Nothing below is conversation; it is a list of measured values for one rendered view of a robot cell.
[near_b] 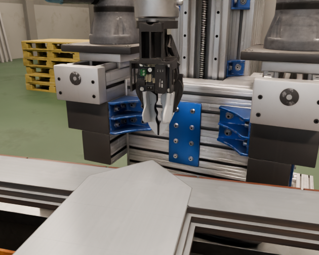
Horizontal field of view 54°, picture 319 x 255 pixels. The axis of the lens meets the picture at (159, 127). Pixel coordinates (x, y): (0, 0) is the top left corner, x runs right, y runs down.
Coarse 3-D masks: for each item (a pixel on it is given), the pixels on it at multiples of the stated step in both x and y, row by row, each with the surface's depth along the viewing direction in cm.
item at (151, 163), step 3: (141, 162) 59; (144, 162) 59; (147, 162) 59; (150, 162) 59; (153, 162) 59; (156, 162) 59; (141, 165) 57; (144, 165) 57; (147, 165) 57; (150, 165) 57; (153, 165) 57; (156, 165) 57; (159, 165) 57
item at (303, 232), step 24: (0, 192) 52; (24, 192) 51; (48, 192) 50; (192, 216) 44; (216, 216) 44; (240, 216) 43; (192, 240) 42; (264, 240) 42; (288, 240) 41; (312, 240) 41
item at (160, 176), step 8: (120, 168) 56; (128, 168) 56; (136, 168) 56; (144, 168) 56; (152, 168) 56; (160, 168) 56; (96, 176) 53; (104, 176) 53; (112, 176) 53; (120, 176) 53; (128, 176) 53; (136, 176) 53; (144, 176) 53; (152, 176) 53; (160, 176) 53; (168, 176) 53; (160, 184) 51; (168, 184) 51; (176, 184) 51; (184, 184) 51
